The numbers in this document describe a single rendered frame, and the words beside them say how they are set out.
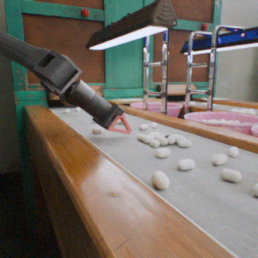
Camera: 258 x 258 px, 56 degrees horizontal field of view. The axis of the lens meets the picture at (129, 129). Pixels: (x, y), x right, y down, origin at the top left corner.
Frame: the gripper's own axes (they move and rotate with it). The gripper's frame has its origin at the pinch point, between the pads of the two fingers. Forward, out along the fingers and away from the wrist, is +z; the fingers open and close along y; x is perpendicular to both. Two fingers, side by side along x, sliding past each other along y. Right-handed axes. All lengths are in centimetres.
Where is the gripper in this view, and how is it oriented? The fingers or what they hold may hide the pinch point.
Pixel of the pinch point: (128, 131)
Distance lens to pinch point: 68.6
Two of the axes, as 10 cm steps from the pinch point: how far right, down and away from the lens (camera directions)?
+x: -5.7, 8.2, -1.1
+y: -4.3, -1.9, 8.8
